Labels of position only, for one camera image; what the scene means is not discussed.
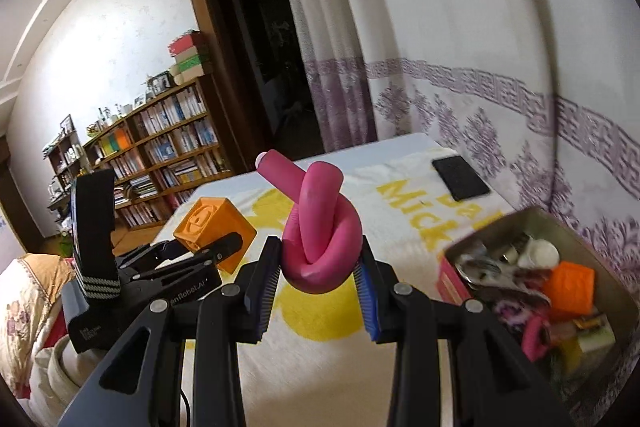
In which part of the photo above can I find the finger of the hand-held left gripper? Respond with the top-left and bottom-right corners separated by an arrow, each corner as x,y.
192,232 -> 244,265
120,241 -> 193,273

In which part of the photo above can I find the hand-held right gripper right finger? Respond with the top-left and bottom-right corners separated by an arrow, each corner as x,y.
352,242 -> 573,427

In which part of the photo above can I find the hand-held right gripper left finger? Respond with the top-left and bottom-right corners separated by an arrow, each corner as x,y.
57,234 -> 281,427

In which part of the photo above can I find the light orange embossed cube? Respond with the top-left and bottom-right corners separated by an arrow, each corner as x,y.
172,197 -> 257,275

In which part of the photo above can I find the pink knotted foam tube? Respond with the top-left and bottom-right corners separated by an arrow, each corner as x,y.
255,149 -> 363,295

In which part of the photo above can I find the silver metal clip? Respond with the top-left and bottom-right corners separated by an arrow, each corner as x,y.
452,247 -> 551,308

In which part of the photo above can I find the pink leopard plush pouch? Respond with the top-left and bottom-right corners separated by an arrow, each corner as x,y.
492,297 -> 531,338

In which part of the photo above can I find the white ribbed plastic cup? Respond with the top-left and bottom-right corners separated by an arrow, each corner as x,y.
517,238 -> 561,270

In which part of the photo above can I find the bright orange embossed cube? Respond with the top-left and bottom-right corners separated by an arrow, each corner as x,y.
542,261 -> 597,323

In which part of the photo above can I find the white yellow medicine box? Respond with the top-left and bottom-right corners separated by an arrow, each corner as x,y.
555,319 -> 616,378

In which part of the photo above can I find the olive metal tin box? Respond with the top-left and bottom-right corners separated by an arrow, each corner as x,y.
436,207 -> 626,413

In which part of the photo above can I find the narrow wooden shelf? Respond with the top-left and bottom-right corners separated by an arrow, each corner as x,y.
45,114 -> 88,228

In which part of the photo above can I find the floral beige quilt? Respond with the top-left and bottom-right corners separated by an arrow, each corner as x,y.
0,254 -> 73,408

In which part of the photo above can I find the wooden bookshelf with books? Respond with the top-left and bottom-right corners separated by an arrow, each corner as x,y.
82,74 -> 236,230

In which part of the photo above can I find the white cloth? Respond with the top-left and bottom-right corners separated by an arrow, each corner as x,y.
30,337 -> 101,413

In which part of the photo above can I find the black phone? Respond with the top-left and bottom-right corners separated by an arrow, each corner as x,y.
431,155 -> 491,202

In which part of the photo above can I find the white flat box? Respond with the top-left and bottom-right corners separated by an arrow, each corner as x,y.
172,68 -> 206,86

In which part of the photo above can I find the green flat box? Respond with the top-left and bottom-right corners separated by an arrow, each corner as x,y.
175,55 -> 208,76

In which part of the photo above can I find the gathered white purple curtain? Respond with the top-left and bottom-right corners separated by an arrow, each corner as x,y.
270,0 -> 378,152

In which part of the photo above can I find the white curtain purple pattern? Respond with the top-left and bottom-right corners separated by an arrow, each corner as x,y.
320,0 -> 640,408

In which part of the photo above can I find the small photo frame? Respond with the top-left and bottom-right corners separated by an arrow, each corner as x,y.
150,72 -> 173,98

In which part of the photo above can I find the brown wooden door frame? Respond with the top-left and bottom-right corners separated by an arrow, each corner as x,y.
182,0 -> 281,175

